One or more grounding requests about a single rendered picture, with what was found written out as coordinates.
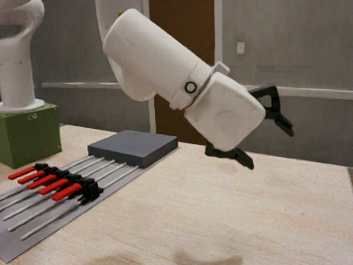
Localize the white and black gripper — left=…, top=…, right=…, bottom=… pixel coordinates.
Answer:
left=184, top=72, right=294, bottom=170

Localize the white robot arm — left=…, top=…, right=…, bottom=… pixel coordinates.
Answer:
left=0, top=0, right=230, bottom=114

